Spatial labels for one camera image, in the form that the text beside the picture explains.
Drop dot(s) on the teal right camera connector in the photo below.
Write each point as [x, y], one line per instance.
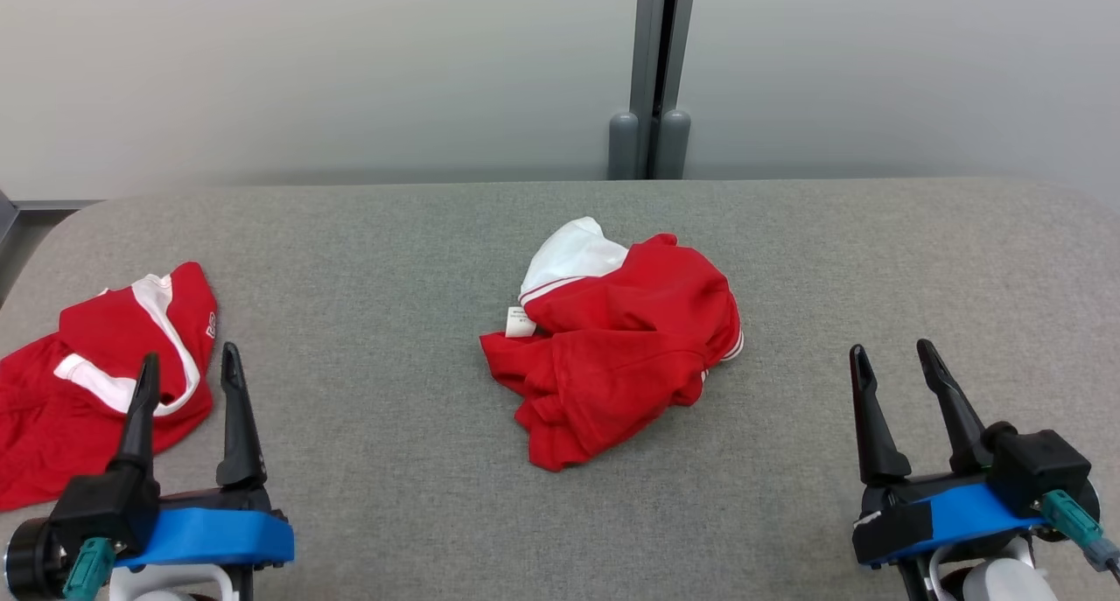
[1072, 518]

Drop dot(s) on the grey floor rail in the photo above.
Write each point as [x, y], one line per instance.
[57, 205]

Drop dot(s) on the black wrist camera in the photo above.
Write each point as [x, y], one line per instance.
[1037, 465]
[96, 509]

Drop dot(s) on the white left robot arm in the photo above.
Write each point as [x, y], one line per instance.
[175, 581]

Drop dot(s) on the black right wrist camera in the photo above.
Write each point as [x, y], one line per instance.
[1037, 465]

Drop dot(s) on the teal left camera connector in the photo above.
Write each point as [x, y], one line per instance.
[87, 570]

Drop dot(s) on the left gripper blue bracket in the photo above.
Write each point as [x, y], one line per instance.
[210, 535]

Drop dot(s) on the red shorts with white trim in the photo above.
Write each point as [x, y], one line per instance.
[35, 426]

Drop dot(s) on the grey metal frame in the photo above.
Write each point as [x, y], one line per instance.
[5, 220]

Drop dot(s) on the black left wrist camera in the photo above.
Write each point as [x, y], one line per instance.
[96, 509]

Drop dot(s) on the grey partition post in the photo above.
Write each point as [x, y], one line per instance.
[649, 41]

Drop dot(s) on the grey cylindrical post foot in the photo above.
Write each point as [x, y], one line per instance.
[675, 146]
[623, 146]

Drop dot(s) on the teal camera connector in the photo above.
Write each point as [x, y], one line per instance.
[1072, 518]
[87, 570]

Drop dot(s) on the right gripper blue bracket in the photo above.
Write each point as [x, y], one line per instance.
[954, 513]

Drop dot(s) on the red Bulls basketball jersey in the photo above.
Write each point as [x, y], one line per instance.
[630, 347]

